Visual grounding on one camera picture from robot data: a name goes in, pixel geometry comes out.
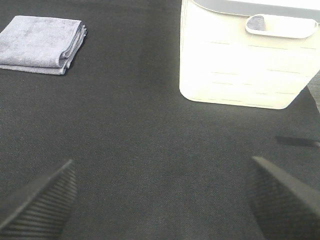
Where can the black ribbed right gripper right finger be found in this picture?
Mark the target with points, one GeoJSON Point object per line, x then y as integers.
{"type": "Point", "coordinates": [284, 207]}

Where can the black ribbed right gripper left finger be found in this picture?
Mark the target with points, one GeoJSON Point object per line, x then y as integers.
{"type": "Point", "coordinates": [41, 208]}

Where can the grey towel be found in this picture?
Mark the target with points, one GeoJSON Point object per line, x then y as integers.
{"type": "Point", "coordinates": [256, 22]}
{"type": "Point", "coordinates": [42, 45]}

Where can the white plastic basket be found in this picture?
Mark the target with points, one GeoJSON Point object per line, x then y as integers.
{"type": "Point", "coordinates": [222, 61]}

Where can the grey towel inside white basket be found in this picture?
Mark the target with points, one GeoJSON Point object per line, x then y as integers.
{"type": "Point", "coordinates": [256, 22]}

